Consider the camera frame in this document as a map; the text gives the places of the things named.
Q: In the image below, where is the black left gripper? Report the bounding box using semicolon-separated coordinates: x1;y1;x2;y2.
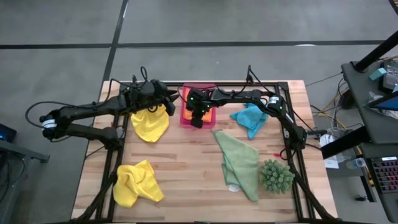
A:
129;79;180;117

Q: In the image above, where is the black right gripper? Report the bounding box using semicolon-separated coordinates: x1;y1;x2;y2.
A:
185;88;216;129

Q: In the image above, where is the yellow microfiber towel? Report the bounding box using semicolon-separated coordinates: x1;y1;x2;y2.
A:
112;159;165;208
130;104;170;143

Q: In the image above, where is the green microfiber towel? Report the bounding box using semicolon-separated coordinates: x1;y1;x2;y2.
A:
212;129;261;202

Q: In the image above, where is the blue microfiber towel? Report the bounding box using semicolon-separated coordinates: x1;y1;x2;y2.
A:
229;102;269;140

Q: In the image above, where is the pink translucent plastic bin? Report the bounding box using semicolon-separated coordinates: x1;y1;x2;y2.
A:
179;83;217;130

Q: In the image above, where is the green artificial plant ball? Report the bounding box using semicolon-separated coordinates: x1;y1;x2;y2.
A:
258;159;295;194

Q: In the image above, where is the black power strip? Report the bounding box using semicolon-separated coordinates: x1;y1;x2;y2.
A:
306;129;327;138

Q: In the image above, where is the white crumpled paper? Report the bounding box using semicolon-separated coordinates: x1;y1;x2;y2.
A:
319;133;336;147

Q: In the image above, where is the white paper sheet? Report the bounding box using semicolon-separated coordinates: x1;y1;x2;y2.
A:
323;156;340;170

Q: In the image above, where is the grey metal cart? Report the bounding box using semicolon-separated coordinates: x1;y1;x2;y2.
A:
0;139;50;224

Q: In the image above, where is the black device with blue light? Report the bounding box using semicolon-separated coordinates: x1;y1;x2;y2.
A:
0;123;17;143

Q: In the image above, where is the grey side desk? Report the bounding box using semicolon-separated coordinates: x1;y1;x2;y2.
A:
341;60;398;144

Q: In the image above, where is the clear plastic bottle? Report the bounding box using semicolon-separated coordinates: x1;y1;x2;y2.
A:
345;157;368;170

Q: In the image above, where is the teal small box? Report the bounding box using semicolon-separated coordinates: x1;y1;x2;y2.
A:
369;67;387;82

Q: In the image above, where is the black diagonal pole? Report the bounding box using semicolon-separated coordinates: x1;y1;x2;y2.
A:
354;30;398;72

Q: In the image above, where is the tablet with blue screen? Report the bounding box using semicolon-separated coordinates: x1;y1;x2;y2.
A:
364;91;398;112

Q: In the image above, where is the keyboard with pink keys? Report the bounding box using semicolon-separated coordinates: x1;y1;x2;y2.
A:
371;156;398;194

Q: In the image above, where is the black electronic box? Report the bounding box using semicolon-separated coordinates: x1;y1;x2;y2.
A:
382;59;398;93

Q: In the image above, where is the dark grey keyboard desk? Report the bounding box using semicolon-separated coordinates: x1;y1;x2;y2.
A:
360;142;398;223

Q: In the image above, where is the thin black floor cable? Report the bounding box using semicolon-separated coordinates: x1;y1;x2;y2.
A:
306;72;343;88

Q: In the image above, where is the black aluminium table frame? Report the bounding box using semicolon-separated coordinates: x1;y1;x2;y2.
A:
70;74;341;224

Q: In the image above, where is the yellow floor cable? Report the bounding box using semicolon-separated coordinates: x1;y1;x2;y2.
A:
313;90;348;130

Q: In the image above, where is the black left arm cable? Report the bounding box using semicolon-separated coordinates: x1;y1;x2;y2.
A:
25;65;150;131

